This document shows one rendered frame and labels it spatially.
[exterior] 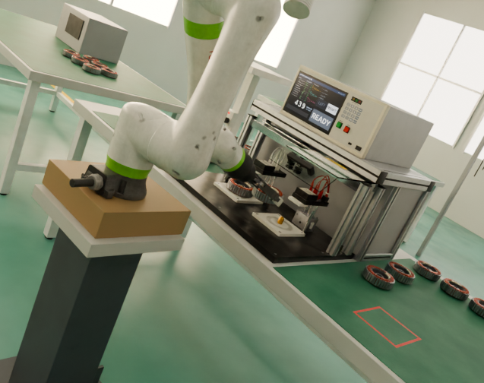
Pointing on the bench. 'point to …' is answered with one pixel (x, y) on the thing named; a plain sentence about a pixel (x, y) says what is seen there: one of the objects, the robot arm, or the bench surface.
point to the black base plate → (276, 247)
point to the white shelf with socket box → (233, 118)
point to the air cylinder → (303, 220)
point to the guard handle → (301, 163)
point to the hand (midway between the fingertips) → (267, 193)
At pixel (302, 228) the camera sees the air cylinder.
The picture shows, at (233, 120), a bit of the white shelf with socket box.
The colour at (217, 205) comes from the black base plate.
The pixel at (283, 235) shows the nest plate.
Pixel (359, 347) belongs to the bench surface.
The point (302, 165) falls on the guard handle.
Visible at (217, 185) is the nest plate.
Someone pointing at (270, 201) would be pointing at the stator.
